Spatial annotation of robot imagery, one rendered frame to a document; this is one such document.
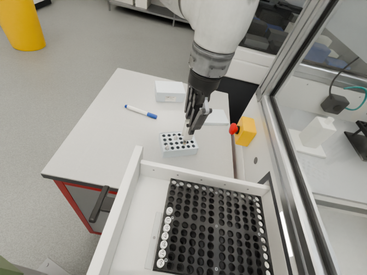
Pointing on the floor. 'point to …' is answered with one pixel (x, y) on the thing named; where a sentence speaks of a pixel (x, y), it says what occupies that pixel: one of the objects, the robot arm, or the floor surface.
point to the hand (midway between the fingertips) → (188, 129)
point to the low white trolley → (130, 142)
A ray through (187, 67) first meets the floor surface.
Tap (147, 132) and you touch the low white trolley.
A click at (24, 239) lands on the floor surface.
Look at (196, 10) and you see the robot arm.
